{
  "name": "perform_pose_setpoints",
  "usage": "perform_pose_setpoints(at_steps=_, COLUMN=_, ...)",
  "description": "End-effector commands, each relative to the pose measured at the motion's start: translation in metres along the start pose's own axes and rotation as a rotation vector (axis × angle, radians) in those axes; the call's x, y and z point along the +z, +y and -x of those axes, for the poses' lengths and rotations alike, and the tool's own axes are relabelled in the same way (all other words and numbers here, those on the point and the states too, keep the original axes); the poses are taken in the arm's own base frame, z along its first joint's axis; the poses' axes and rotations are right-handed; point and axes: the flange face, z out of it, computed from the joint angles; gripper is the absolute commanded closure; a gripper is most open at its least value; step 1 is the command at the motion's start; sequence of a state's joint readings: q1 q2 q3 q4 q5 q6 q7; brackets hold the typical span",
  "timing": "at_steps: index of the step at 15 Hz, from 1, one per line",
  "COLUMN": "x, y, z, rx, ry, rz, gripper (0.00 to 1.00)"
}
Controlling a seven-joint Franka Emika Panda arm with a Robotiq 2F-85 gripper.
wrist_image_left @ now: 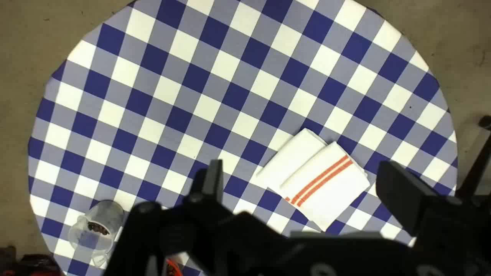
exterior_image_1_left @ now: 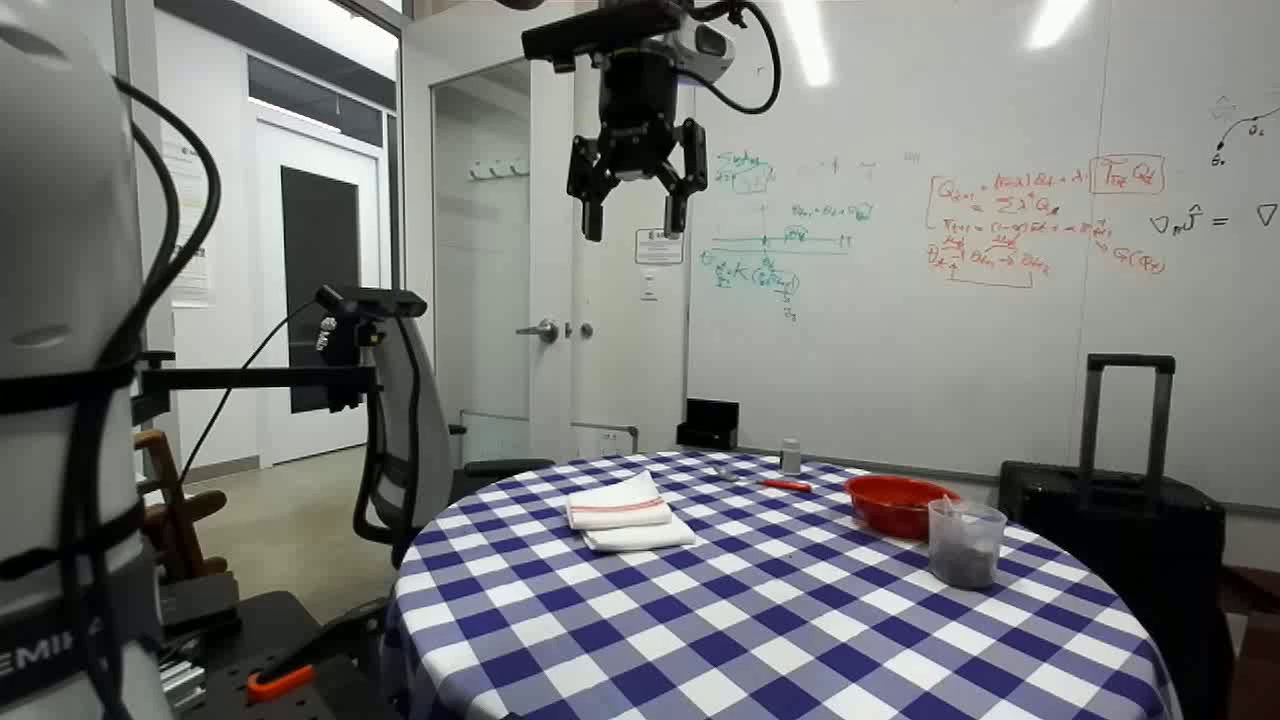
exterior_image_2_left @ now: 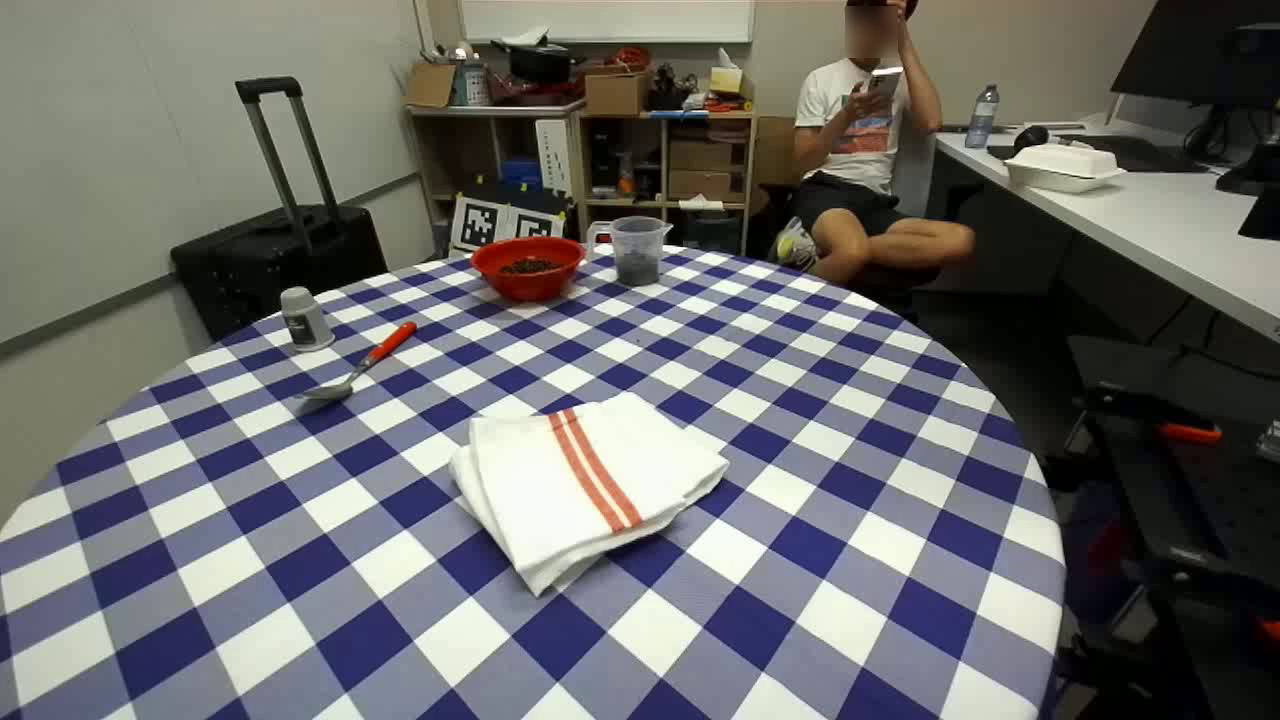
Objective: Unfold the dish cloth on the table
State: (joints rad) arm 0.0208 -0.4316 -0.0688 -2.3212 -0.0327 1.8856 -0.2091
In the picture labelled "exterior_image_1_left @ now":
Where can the clear plastic measuring cup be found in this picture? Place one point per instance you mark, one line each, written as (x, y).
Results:
(964, 544)

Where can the white door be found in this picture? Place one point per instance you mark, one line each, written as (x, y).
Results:
(612, 346)

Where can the small white bottle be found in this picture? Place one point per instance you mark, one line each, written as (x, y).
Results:
(791, 462)

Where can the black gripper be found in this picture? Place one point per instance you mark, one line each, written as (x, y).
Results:
(642, 104)

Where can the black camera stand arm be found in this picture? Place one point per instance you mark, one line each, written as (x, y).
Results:
(254, 382)

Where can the brown wooden stand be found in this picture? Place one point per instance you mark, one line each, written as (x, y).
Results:
(172, 514)

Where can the grey mesh office chair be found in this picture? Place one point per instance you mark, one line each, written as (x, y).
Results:
(415, 442)

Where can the black robot stand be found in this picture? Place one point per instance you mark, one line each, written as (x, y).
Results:
(287, 643)

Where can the black camera on stand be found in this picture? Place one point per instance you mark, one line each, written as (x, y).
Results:
(362, 309)

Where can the small black box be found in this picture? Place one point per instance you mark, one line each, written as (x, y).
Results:
(710, 426)

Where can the red plastic bowl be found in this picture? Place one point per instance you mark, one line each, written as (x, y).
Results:
(896, 504)

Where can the blue white checkered tablecloth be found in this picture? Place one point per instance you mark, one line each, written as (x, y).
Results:
(744, 627)

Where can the wall whiteboard with writing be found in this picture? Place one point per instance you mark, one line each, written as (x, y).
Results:
(934, 322)

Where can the white dish cloth red stripes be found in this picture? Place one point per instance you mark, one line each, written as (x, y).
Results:
(625, 514)

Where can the black rolling suitcase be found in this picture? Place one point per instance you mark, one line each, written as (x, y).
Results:
(1121, 544)

